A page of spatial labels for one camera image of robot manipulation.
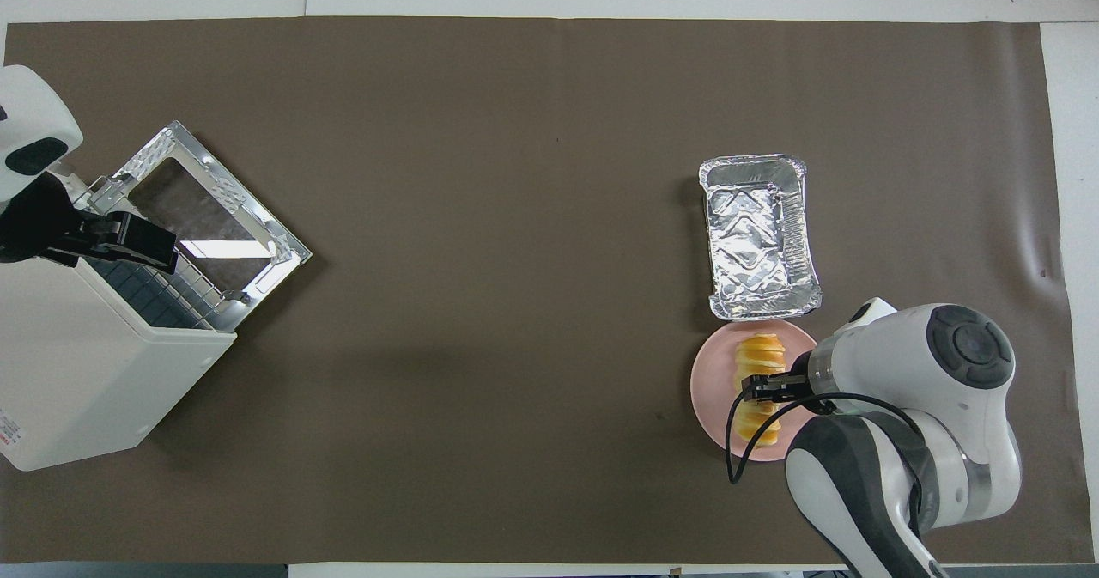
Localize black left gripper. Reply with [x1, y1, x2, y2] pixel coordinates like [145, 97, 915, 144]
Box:
[0, 173, 179, 275]

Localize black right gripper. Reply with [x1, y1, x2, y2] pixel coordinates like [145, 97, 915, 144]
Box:
[743, 374, 817, 407]

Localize golden ridged bread loaf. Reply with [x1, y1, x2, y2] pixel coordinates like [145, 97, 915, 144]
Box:
[734, 333, 787, 450]

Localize aluminium foil tray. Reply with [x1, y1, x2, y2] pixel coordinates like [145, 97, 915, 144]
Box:
[698, 154, 823, 322]

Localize glass oven door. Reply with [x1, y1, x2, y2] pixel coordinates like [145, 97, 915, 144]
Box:
[90, 120, 313, 332]

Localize cream toaster oven body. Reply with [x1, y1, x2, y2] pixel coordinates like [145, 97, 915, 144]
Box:
[0, 174, 238, 472]

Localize pink round plate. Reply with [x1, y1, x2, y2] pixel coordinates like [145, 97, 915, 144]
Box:
[689, 318, 835, 463]

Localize brown table mat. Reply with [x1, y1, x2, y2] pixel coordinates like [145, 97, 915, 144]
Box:
[0, 15, 1078, 566]

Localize metal wire oven rack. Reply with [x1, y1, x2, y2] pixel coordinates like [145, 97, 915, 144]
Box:
[86, 256, 237, 330]

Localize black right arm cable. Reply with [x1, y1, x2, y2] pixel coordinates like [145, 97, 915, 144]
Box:
[726, 376, 926, 514]

